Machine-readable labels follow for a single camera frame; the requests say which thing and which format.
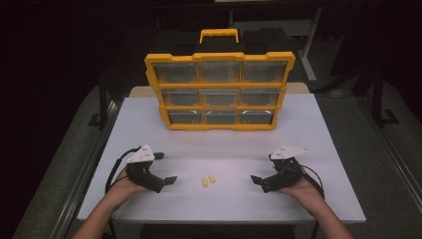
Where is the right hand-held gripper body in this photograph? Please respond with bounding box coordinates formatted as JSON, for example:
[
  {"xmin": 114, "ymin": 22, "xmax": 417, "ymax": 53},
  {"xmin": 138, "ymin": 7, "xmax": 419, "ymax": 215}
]
[{"xmin": 262, "ymin": 144, "xmax": 311, "ymax": 194}]

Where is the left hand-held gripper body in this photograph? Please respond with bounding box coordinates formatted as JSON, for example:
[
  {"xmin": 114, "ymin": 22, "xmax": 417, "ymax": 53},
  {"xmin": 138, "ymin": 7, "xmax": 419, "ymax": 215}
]
[{"xmin": 124, "ymin": 143, "xmax": 166, "ymax": 194}]

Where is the yellow and black organizer cabinet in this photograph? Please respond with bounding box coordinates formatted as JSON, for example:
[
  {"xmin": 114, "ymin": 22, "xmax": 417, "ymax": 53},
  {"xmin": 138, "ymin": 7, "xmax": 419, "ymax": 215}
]
[{"xmin": 144, "ymin": 28, "xmax": 297, "ymax": 131}]

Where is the person's left hand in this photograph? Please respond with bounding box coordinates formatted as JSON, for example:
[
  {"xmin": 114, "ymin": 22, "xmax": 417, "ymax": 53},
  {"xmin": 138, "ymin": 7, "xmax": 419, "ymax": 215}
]
[{"xmin": 105, "ymin": 168, "xmax": 149, "ymax": 208}]

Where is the person's right hand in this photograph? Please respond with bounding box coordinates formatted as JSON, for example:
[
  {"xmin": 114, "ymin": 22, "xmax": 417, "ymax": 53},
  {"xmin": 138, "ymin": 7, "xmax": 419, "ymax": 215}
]
[{"xmin": 277, "ymin": 175, "xmax": 325, "ymax": 214}]

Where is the black metal stand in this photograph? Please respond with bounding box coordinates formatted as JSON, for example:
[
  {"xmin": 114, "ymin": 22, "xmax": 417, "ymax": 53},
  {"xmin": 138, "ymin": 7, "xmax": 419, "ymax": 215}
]
[
  {"xmin": 370, "ymin": 66, "xmax": 401, "ymax": 127},
  {"xmin": 87, "ymin": 75, "xmax": 111, "ymax": 129}
]

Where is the grid of clear drawers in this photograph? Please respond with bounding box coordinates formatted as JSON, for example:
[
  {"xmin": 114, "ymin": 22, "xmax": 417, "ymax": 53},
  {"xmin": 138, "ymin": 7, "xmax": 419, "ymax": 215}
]
[{"xmin": 152, "ymin": 61, "xmax": 289, "ymax": 125}]

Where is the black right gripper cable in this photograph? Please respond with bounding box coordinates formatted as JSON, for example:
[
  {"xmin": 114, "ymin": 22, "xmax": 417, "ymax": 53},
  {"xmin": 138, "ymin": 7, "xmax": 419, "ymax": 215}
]
[{"xmin": 300, "ymin": 164, "xmax": 325, "ymax": 200}]

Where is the grey metal desk frame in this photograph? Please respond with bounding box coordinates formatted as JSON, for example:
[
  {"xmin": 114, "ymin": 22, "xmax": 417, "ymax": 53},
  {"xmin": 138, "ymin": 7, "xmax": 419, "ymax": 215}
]
[{"xmin": 228, "ymin": 6, "xmax": 323, "ymax": 84}]

